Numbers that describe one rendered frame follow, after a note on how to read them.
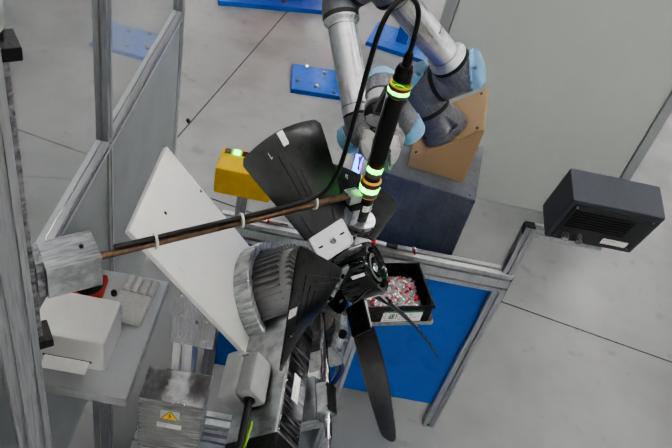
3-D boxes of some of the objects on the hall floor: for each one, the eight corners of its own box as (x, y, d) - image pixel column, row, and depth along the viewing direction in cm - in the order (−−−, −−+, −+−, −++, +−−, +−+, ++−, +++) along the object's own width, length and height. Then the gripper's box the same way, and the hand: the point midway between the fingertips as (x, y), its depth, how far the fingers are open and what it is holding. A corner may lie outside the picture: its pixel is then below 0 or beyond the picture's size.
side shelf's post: (97, 498, 222) (89, 339, 169) (101, 486, 225) (94, 326, 172) (110, 500, 222) (105, 342, 169) (114, 488, 225) (110, 329, 172)
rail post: (422, 425, 265) (492, 291, 215) (422, 416, 269) (490, 281, 218) (432, 427, 266) (504, 293, 216) (432, 417, 269) (503, 284, 219)
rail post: (199, 384, 260) (217, 237, 210) (202, 375, 263) (220, 228, 213) (210, 386, 260) (230, 239, 210) (212, 377, 263) (233, 230, 213)
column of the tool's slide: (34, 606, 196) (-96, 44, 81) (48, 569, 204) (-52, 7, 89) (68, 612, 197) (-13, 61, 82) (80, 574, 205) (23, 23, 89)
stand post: (159, 523, 220) (177, 282, 146) (167, 495, 227) (187, 252, 153) (174, 525, 220) (198, 286, 146) (181, 498, 227) (208, 255, 153)
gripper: (399, 134, 160) (398, 192, 144) (350, 124, 159) (344, 181, 143) (409, 103, 155) (409, 160, 138) (358, 92, 154) (353, 148, 137)
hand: (380, 156), depth 140 cm, fingers closed on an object, 4 cm apart
